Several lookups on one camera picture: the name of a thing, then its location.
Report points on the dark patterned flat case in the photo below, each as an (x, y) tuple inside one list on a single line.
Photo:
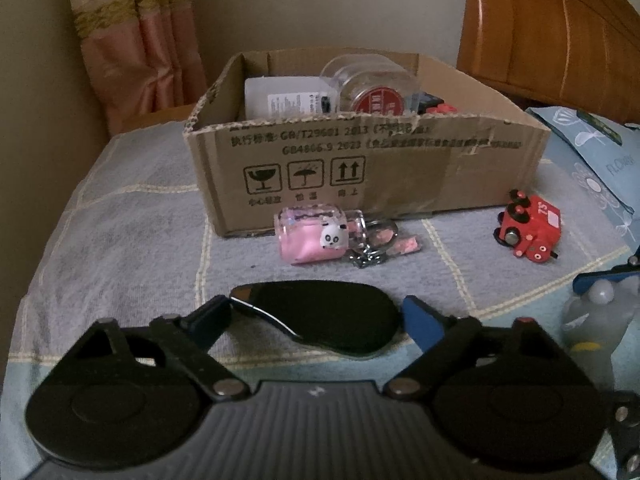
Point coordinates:
[(604, 127)]

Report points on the pink curtain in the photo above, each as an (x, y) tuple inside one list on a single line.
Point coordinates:
[(135, 40)]

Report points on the cardboard box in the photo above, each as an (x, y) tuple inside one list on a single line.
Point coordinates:
[(400, 175)]

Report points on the black fidget cube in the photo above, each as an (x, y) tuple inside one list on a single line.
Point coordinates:
[(437, 104)]

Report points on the blue floral pillow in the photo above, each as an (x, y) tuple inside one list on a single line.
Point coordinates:
[(600, 170)]

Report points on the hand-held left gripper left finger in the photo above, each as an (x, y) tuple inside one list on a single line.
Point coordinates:
[(210, 320)]

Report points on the glass jar with red label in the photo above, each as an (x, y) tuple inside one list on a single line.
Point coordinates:
[(375, 87)]

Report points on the red toy train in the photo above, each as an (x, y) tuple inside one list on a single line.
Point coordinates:
[(532, 227)]

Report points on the checked blue blanket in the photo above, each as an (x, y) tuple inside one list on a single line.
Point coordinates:
[(125, 240)]

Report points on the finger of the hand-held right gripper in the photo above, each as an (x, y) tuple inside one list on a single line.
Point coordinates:
[(607, 275), (627, 435)]

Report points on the wooden headboard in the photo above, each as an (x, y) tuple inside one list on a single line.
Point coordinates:
[(545, 30)]

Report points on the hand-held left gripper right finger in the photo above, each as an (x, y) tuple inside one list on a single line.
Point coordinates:
[(422, 325)]

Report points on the black computer mouse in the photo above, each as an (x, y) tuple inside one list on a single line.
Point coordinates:
[(330, 317)]

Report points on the white plastic bottle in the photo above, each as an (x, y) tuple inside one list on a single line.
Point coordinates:
[(280, 97)]

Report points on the grey toy animal figure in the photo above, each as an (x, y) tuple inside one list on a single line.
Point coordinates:
[(595, 330)]

